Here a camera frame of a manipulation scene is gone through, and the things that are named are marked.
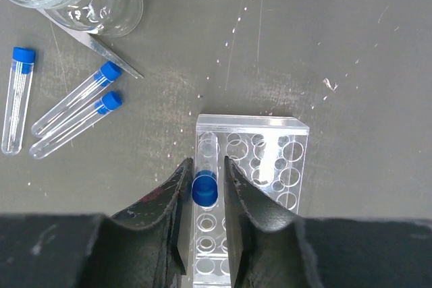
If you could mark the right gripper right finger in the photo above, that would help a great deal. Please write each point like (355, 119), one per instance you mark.
(303, 237)

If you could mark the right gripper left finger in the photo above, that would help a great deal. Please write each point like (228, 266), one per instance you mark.
(143, 245)

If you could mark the blue capped test tube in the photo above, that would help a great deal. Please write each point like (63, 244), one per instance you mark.
(76, 99)
(18, 98)
(204, 186)
(76, 125)

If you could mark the clear test tube rack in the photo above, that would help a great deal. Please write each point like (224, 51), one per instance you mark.
(270, 151)

